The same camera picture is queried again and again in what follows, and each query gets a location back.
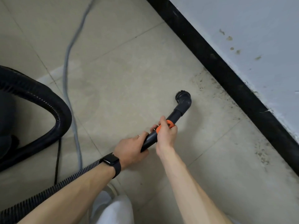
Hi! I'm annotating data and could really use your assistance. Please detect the person's left hand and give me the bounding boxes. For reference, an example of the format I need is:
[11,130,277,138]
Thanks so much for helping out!
[112,131,150,171]

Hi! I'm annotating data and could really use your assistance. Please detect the person's right hand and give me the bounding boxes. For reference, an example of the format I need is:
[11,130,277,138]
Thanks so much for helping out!
[150,115,179,158]

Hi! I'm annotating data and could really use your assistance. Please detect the black power cord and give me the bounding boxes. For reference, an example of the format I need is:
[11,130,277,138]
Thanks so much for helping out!
[54,137,62,186]

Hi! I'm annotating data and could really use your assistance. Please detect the black vacuum hose with nozzle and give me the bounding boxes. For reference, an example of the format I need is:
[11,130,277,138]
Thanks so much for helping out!
[0,65,192,224]

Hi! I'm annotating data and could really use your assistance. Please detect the grey cable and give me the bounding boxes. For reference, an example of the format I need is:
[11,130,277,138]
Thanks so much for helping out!
[61,0,97,173]

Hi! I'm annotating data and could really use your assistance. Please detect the grey vacuum cleaner orange knobs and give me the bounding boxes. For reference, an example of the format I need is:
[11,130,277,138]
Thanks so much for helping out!
[0,90,20,161]

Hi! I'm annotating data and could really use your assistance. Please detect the person's left forearm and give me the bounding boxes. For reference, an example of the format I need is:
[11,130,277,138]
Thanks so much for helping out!
[17,164,115,224]

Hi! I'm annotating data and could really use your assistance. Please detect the person's right forearm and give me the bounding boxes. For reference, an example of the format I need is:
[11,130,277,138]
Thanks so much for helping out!
[159,148,233,224]

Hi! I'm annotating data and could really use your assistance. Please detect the black smartwatch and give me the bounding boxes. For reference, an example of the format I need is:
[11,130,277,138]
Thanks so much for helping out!
[99,152,122,180]

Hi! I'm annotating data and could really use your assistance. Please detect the light grey trousers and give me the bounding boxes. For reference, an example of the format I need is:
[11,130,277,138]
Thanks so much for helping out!
[90,190,239,224]

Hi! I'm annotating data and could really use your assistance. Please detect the black baseboard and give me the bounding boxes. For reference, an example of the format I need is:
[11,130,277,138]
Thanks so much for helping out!
[144,0,299,177]

